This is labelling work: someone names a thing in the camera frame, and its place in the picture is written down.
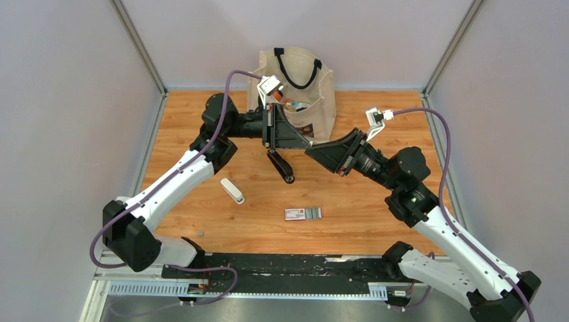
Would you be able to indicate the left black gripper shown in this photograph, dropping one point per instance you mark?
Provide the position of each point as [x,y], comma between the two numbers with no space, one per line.
[277,131]

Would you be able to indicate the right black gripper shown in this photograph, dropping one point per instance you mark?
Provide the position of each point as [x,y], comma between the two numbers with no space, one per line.
[331,154]

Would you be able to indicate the black stapler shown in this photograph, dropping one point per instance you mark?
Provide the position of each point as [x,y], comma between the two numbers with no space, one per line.
[282,166]

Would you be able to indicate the staple box with staples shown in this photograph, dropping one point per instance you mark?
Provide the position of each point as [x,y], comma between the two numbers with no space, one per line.
[303,214]

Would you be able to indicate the white stapler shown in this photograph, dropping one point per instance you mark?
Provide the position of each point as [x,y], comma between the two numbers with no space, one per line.
[232,190]

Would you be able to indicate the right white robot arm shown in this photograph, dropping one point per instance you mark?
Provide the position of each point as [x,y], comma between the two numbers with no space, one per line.
[489,288]

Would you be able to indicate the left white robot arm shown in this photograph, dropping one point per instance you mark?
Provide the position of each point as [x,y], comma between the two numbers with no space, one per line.
[128,225]

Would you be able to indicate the packaged items in bag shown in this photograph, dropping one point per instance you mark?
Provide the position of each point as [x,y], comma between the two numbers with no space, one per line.
[295,106]

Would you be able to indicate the orange capped bottle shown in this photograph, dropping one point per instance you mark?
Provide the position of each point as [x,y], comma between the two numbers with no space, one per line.
[278,97]

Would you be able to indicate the beige canvas tote bag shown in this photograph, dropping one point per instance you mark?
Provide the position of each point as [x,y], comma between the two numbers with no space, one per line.
[308,82]

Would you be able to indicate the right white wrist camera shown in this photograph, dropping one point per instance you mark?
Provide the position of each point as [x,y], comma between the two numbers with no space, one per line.
[377,121]

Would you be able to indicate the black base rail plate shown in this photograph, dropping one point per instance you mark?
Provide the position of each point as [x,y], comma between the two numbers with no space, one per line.
[290,273]

